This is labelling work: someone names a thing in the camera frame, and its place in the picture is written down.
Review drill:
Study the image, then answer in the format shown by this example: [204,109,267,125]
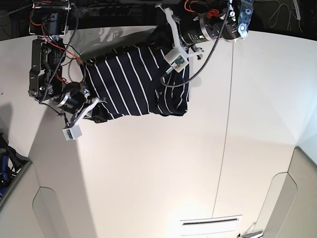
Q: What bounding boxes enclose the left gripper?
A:
[148,3,224,59]

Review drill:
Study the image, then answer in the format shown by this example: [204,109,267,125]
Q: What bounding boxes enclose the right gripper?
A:
[53,83,109,126]

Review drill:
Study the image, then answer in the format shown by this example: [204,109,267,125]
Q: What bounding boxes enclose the navy white striped T-shirt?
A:
[85,38,190,120]

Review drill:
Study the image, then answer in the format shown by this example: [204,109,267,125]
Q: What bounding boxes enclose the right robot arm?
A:
[28,0,107,128]

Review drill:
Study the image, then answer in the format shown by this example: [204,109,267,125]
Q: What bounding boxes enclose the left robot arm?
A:
[156,0,254,65]

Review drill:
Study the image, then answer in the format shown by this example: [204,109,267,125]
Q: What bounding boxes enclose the white power strip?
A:
[79,5,132,17]

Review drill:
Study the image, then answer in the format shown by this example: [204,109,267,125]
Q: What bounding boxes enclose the blue items in bin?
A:
[0,132,31,199]

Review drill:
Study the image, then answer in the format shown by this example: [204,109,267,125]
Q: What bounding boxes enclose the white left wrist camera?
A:
[163,49,189,73]

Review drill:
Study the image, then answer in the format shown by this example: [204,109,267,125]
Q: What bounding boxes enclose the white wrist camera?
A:
[163,49,189,73]
[62,125,82,141]

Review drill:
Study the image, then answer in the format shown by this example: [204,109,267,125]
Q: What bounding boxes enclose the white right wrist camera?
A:
[62,125,82,141]

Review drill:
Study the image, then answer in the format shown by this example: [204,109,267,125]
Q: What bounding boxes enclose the black camera cable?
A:
[159,0,232,87]

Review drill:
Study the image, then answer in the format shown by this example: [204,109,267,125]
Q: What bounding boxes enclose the grey white looped cable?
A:
[268,0,304,33]

